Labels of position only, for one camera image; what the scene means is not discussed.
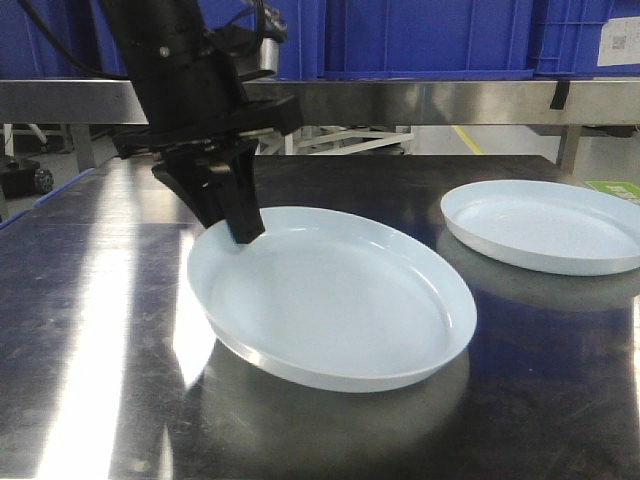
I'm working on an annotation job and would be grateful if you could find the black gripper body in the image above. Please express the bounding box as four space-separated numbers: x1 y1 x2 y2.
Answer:
112 27 303 163

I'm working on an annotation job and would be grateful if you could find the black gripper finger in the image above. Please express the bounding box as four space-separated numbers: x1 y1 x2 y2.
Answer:
197 144 265 244
151 162 225 228

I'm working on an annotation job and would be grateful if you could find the light blue plate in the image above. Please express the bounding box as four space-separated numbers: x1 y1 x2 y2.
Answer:
440 180 639 276
187 207 477 393

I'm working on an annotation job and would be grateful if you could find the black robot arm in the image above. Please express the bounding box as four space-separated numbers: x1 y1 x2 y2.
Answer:
101 1 303 244

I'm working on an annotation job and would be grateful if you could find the blue plastic crate, right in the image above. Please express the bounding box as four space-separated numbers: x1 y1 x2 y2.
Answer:
274 1 639 80

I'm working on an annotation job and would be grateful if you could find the blue plastic crate, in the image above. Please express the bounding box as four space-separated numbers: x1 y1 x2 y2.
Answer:
1 1 125 80
274 1 639 80

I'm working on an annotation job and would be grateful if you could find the blue plastic crate, left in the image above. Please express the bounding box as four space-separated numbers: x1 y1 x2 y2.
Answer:
1 1 125 80

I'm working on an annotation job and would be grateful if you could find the black tape strip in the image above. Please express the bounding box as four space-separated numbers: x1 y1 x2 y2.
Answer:
549 80 571 111

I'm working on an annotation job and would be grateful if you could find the green floor sign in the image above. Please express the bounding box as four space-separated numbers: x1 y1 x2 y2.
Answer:
586 180 640 205

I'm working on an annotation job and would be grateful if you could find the white metal frame background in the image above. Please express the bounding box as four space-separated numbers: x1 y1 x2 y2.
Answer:
256 125 415 156

